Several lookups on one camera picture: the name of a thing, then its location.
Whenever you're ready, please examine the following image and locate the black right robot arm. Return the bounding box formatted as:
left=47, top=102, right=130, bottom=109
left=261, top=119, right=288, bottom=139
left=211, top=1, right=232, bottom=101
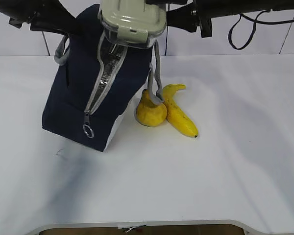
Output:
left=145, top=0, right=294, bottom=38

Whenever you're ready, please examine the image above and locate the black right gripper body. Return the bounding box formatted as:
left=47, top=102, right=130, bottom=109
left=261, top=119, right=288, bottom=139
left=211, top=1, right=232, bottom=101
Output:
left=191, top=0, right=212, bottom=38

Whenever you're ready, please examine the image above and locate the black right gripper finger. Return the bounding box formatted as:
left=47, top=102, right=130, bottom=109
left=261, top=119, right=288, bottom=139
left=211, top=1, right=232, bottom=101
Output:
left=145, top=0, right=187, bottom=5
left=166, top=5, right=198, bottom=33

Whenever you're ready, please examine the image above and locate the glass container green lid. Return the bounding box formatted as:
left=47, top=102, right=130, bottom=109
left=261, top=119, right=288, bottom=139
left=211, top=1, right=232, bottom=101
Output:
left=98, top=0, right=166, bottom=49

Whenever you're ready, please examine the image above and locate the navy blue lunch bag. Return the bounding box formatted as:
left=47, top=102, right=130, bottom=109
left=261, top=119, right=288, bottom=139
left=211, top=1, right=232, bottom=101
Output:
left=42, top=4, right=160, bottom=152

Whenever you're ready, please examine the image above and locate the yellow banana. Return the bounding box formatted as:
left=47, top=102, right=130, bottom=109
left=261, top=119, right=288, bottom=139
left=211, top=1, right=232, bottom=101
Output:
left=162, top=84, right=199, bottom=138

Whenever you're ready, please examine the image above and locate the yellow pear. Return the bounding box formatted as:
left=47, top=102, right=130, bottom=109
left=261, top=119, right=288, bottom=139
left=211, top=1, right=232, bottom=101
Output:
left=135, top=89, right=167, bottom=127

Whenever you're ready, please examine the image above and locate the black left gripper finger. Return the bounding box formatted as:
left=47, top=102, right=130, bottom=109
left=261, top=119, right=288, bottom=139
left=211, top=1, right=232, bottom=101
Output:
left=60, top=0, right=101, bottom=17
left=30, top=18, right=83, bottom=36

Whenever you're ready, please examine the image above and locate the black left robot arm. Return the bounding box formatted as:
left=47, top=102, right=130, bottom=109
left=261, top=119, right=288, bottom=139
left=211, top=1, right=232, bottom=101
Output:
left=0, top=0, right=103, bottom=37

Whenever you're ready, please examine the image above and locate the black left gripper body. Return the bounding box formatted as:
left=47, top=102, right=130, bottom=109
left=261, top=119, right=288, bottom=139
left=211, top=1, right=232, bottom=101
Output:
left=8, top=8, right=41, bottom=28

